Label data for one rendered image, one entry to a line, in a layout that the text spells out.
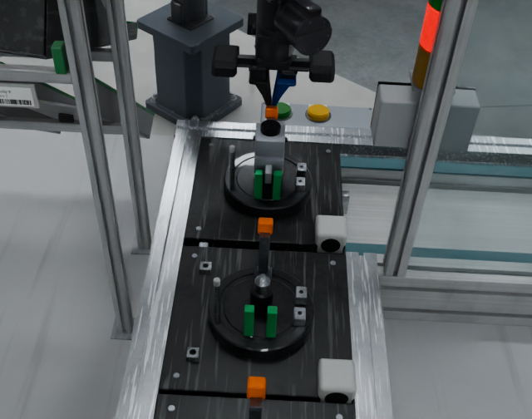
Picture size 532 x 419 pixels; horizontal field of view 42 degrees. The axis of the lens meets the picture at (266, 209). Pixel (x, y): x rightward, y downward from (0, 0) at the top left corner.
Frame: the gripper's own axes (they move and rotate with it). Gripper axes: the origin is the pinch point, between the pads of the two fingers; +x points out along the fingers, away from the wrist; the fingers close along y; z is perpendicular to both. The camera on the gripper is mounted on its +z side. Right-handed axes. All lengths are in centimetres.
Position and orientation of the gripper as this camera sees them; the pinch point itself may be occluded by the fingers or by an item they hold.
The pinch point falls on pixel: (272, 91)
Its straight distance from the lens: 112.3
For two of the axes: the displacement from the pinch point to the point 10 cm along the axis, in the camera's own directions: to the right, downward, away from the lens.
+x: -0.4, 7.2, 6.9
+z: 0.4, -6.9, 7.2
